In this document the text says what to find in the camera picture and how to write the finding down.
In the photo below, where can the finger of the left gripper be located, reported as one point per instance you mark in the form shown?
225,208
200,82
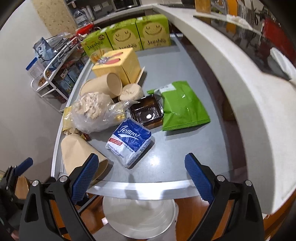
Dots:
24,165

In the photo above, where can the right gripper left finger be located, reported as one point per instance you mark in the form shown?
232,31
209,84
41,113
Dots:
50,211

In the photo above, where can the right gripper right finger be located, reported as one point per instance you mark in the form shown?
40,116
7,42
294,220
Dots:
245,221

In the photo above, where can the brown paper cup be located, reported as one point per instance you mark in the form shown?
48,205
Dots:
75,151
109,84

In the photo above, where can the gold snack wrapper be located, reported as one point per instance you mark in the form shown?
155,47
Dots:
68,125

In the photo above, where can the clear bag with paper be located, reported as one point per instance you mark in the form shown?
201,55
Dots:
96,111

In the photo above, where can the blue white tissue pack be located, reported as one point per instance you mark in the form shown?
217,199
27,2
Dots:
129,141

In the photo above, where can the beige round paper lid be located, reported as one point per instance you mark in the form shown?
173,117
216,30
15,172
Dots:
131,91

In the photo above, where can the green plastic bag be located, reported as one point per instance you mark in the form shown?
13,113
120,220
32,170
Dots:
181,107

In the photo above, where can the black square plastic tray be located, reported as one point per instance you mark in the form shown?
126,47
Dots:
147,111

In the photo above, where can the yellow cardboard box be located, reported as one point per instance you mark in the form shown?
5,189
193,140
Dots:
123,62

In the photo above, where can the white round trash bin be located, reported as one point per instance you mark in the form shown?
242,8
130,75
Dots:
139,219

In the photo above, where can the blue ziplock bag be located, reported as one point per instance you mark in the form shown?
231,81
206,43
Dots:
43,52

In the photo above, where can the left Jagabee snack box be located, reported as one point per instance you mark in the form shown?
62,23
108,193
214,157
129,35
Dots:
96,44

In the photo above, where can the jagabee snack box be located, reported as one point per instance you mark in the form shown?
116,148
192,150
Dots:
96,44
153,31
124,35

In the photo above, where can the clear water bottle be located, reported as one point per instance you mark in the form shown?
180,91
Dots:
81,18

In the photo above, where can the middle Jagabee snack box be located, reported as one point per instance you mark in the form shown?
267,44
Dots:
124,35

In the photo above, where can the right Jagabee snack box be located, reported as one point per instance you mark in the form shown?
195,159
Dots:
153,31

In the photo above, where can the red pot on counter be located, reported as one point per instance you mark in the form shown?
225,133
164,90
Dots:
273,32

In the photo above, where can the white wire storage rack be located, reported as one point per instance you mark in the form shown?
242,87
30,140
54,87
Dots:
54,83

